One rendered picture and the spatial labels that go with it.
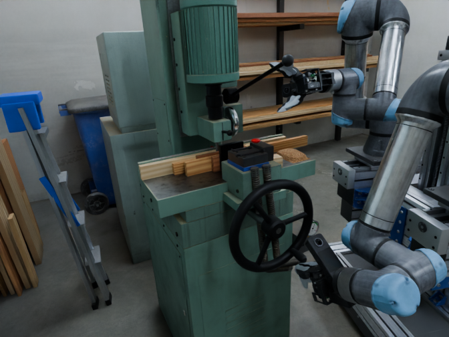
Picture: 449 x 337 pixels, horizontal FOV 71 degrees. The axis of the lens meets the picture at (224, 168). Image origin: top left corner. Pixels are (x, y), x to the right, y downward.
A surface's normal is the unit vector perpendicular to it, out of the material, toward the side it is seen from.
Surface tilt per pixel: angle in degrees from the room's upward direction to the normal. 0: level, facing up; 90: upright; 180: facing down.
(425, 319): 0
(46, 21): 90
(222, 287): 90
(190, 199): 90
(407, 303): 62
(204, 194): 90
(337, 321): 0
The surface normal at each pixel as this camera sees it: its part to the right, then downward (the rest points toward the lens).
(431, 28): -0.90, 0.20
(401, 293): 0.33, -0.18
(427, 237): -0.98, 0.11
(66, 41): 0.43, 0.30
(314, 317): -0.05, -0.93
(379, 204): -0.60, -0.01
